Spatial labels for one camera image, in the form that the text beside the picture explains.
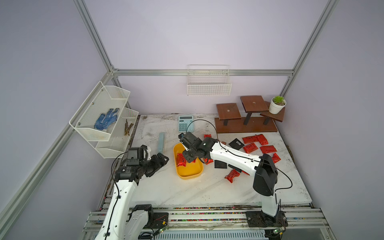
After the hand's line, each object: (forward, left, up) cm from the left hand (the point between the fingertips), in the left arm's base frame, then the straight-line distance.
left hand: (163, 164), depth 77 cm
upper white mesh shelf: (+19, +35, +16) cm, 43 cm away
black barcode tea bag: (+24, -45, -16) cm, 54 cm away
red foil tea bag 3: (+20, -55, -15) cm, 60 cm away
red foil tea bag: (+27, -56, -15) cm, 63 cm away
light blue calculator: (+40, -9, -13) cm, 43 cm away
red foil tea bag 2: (+26, -64, -14) cm, 70 cm away
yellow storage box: (+5, -14, -17) cm, 23 cm away
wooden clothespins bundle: (+26, +28, -1) cm, 38 cm away
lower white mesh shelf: (+13, +31, -4) cm, 34 cm away
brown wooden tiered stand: (+40, -62, -7) cm, 74 cm away
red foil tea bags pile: (+8, -8, -11) cm, 16 cm away
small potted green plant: (+37, -69, +9) cm, 79 cm away
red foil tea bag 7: (+29, -26, -13) cm, 41 cm away
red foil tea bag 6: (+9, -24, -14) cm, 29 cm away
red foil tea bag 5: (+10, -67, -13) cm, 69 cm away
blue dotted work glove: (+17, +31, +15) cm, 39 cm away
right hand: (+8, -13, -3) cm, 16 cm away
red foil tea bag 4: (+19, -66, -15) cm, 71 cm away
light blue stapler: (+22, +7, -12) cm, 26 cm away
